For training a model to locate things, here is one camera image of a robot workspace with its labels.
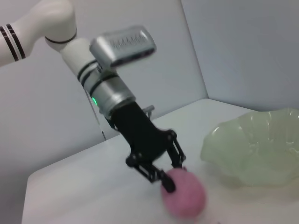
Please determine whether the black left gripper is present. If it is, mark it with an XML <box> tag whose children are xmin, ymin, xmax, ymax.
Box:
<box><xmin>109</xmin><ymin>101</ymin><xmax>187</xmax><ymax>194</ymax></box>

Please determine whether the pink peach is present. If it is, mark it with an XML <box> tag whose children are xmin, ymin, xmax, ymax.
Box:
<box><xmin>160</xmin><ymin>168</ymin><xmax>207</xmax><ymax>217</ymax></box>

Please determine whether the green glass fruit plate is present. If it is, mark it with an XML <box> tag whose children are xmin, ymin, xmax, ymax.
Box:
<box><xmin>200</xmin><ymin>107</ymin><xmax>299</xmax><ymax>187</ymax></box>

